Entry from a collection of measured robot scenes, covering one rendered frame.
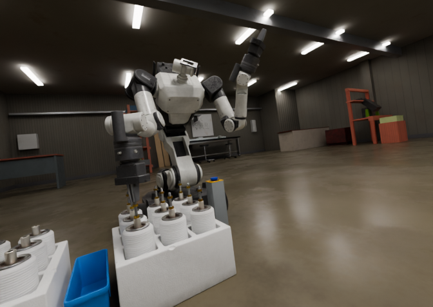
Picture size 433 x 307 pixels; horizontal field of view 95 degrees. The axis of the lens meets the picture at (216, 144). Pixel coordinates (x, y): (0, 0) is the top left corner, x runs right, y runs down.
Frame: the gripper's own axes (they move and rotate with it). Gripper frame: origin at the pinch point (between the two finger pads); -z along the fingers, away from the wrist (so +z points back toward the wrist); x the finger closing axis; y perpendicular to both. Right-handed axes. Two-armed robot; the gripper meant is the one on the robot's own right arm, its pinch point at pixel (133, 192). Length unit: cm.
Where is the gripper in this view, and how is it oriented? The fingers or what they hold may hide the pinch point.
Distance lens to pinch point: 73.7
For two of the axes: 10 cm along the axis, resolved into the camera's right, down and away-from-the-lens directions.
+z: -1.2, -9.9, 0.2
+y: -2.4, 0.1, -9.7
